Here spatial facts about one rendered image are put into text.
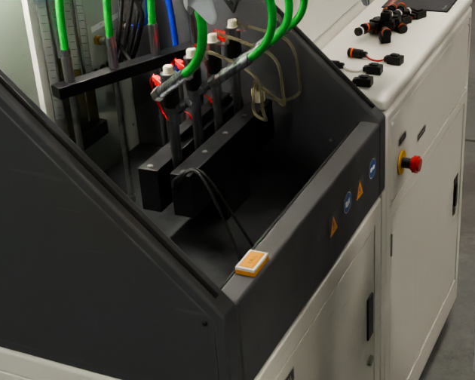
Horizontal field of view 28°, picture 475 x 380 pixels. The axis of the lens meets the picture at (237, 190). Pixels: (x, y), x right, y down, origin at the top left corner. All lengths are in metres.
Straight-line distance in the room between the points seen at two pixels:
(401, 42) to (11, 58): 0.87
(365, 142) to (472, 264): 1.47
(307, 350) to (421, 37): 0.83
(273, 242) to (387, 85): 0.57
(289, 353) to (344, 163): 0.34
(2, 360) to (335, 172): 0.62
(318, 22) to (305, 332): 0.77
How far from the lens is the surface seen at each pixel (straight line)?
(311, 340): 1.61
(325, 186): 1.56
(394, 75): 1.92
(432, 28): 2.19
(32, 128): 1.28
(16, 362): 1.55
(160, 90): 1.43
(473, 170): 3.71
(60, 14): 1.63
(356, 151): 1.68
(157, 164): 1.61
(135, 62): 1.72
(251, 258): 1.36
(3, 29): 1.65
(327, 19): 2.13
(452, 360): 2.73
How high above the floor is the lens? 1.69
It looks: 28 degrees down
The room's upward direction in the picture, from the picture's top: 4 degrees counter-clockwise
